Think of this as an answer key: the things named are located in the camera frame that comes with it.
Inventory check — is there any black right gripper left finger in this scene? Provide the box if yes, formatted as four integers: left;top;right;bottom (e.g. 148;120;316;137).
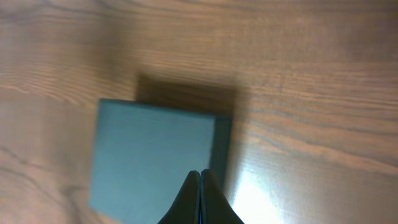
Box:
159;170;200;224

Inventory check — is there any black gift box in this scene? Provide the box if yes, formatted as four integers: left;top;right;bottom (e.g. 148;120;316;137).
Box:
90;99;232;223

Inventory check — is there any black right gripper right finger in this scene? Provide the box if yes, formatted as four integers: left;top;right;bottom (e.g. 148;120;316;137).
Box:
200;169;244;224

